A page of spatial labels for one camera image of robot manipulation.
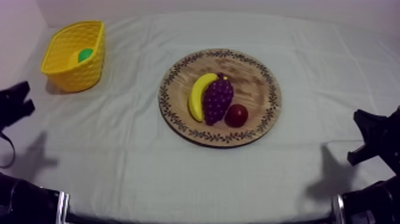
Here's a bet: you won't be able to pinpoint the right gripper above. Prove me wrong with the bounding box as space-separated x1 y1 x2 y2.
347 105 400 176

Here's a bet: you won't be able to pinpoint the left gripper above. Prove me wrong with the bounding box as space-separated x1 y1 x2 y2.
0 80 36 131

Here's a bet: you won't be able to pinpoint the yellow plastic basket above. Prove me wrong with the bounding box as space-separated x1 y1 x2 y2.
40 20 106 94

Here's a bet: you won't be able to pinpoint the green toy pear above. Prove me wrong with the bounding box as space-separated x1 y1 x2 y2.
77 48 95 63

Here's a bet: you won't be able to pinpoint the round wooden board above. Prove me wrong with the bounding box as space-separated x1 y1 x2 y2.
158 48 283 148

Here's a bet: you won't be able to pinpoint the silver metal bar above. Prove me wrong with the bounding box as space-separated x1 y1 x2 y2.
332 194 345 224
56 191 70 224

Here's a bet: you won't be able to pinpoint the small red fruit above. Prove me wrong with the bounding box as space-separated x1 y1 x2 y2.
224 104 249 128

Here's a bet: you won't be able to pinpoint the purple toy grapes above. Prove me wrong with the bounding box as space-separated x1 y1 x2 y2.
202 73 235 126

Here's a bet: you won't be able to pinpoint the yellow toy banana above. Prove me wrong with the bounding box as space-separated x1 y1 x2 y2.
187 73 220 123

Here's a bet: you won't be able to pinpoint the black cable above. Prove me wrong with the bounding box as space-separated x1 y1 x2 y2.
0 131 16 169

